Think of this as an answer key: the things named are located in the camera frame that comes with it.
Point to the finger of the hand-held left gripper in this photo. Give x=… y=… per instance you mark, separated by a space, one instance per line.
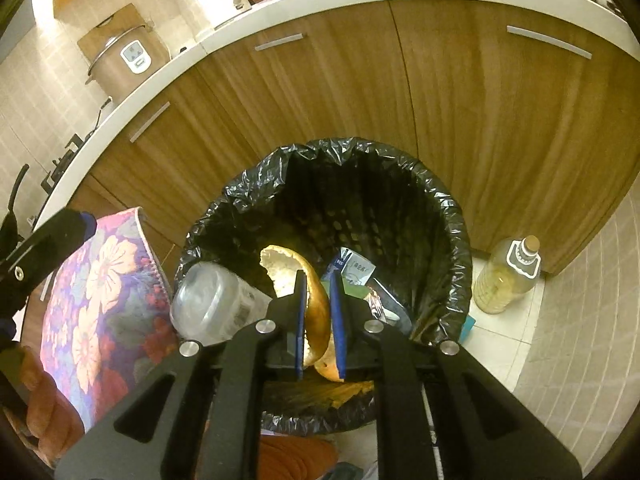
x=50 y=247
x=10 y=380

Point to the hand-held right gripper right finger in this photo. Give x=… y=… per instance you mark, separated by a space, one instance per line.
x=337 y=320

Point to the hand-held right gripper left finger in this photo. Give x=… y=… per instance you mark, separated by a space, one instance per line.
x=301 y=320

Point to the orange peel with pale inside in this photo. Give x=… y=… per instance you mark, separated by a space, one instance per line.
x=317 y=310

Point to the blue and white milk carton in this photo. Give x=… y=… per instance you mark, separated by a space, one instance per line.
x=352 y=266

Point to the clear plastic bottle white label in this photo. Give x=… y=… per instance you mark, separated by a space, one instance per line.
x=215 y=300

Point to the bin with black bag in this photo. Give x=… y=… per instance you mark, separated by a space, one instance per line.
x=360 y=200

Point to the orange cushion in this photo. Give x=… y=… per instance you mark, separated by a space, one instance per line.
x=295 y=457
x=45 y=410

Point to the crumpled clear plastic wrapper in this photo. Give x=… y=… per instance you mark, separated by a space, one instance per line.
x=387 y=305

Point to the floral tablecloth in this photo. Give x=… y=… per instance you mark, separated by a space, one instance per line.
x=100 y=300

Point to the black gas stove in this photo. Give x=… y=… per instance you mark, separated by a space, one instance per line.
x=65 y=157

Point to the small teal packet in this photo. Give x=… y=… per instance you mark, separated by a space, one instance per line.
x=467 y=330

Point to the pale oil bottle with cork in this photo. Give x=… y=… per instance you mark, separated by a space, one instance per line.
x=500 y=280

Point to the brown rice cooker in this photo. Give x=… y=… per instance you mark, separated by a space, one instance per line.
x=130 y=65

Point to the wooden cutting board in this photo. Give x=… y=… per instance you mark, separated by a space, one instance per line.
x=107 y=17

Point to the wooden kitchen cabinets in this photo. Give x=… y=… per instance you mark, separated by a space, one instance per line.
x=450 y=110

